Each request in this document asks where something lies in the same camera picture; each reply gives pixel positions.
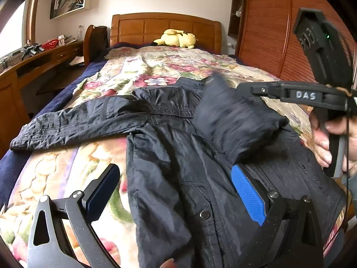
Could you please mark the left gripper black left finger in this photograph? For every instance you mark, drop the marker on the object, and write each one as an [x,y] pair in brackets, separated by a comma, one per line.
[48,243]

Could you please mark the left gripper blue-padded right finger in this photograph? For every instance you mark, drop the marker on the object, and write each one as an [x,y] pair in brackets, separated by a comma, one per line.
[288,235]

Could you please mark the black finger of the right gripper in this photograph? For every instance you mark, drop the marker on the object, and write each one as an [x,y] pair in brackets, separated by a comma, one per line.
[271,90]

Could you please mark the dark navy jacket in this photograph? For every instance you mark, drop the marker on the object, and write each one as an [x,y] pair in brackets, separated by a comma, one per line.
[183,141]

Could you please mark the person's right hand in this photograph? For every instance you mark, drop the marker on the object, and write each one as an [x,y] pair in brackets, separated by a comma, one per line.
[321,141]

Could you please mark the person's left hand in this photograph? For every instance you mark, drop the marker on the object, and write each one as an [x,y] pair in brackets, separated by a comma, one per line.
[169,264]

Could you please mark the floral quilt bedspread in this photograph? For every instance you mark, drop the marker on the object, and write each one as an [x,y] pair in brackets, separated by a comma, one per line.
[58,172]

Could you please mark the wooden louvered wardrobe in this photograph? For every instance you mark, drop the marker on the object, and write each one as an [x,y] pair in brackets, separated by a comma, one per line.
[265,37]

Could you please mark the navy blue bed sheet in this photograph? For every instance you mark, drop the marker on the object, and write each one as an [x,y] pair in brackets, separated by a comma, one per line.
[12,163]

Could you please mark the yellow plush toy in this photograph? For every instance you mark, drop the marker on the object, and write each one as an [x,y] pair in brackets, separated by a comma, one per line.
[177,38]

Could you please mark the wooden desk with cabinets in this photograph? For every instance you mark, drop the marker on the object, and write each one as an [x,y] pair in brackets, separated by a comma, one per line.
[15,78]

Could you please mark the dark wooden chair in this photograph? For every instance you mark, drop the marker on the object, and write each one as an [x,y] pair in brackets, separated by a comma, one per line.
[95,41]

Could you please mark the clear plastic bottle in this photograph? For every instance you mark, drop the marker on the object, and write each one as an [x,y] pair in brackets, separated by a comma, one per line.
[80,33]

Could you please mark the red basket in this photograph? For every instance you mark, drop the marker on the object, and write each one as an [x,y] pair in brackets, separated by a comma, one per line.
[50,44]

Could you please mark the white carton on desk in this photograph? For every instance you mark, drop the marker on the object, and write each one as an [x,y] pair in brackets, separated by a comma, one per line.
[61,40]

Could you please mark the window with wooden frame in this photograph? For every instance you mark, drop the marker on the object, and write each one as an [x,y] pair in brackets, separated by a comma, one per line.
[20,29]

